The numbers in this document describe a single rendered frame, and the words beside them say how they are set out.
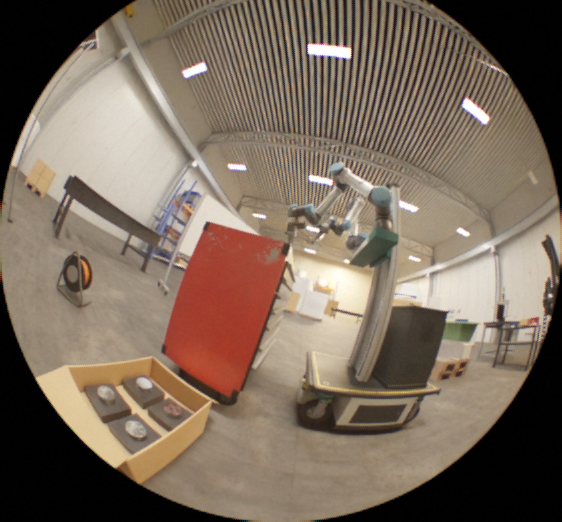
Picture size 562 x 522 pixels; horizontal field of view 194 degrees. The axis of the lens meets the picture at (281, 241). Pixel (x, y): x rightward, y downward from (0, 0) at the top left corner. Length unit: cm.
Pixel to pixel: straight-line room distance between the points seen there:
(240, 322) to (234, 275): 21
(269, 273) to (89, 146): 810
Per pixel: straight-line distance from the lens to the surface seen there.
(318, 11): 795
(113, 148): 848
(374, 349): 111
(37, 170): 609
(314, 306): 814
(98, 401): 71
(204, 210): 324
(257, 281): 71
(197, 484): 77
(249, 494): 79
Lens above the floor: 73
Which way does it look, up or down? 17 degrees up
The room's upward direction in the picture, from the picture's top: 19 degrees clockwise
